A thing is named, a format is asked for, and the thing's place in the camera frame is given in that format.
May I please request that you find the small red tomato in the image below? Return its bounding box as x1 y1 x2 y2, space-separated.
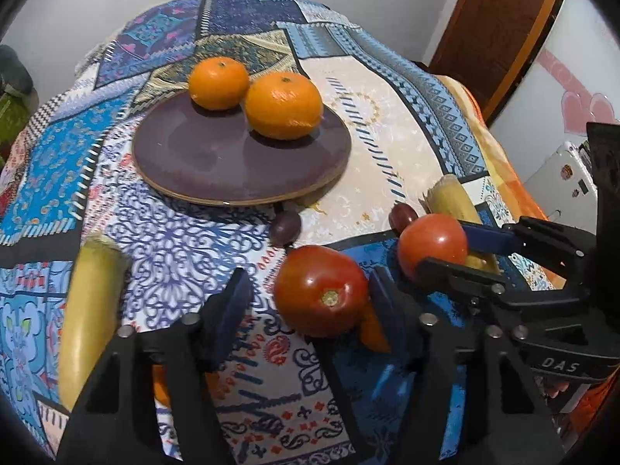
397 213 470 282

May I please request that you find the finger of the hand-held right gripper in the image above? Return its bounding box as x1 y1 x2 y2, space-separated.
455 215 600 296
417 257 590 326

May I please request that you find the orange blanket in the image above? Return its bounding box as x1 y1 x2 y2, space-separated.
436 75 550 219

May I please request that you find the grey plush object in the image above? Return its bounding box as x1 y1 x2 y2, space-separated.
0 45 34 95

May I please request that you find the large red tomato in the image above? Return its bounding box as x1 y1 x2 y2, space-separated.
274 245 370 339

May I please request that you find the dark purple grape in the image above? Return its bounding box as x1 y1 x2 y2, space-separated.
269 210 302 245
389 202 418 231

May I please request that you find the white device with stickers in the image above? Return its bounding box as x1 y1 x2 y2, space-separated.
523 141 599 221

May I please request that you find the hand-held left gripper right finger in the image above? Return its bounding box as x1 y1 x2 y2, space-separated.
369 264 567 465

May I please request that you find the blue patchwork tablecloth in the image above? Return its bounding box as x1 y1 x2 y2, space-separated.
0 0 558 465

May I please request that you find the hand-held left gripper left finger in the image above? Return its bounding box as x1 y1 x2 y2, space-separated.
55 266 255 465

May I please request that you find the mandarin orange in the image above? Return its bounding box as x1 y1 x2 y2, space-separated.
152 363 173 408
244 72 324 141
361 300 392 353
188 57 250 111

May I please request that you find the green cloth object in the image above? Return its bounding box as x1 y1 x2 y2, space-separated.
0 92 32 156

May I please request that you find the purple ceramic plate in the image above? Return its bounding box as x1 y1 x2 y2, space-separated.
132 88 353 205

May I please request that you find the brown wooden door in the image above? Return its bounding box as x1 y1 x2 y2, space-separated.
429 0 570 122

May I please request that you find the yellow banana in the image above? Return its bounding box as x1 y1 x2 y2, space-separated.
58 233 131 412
419 174 499 272

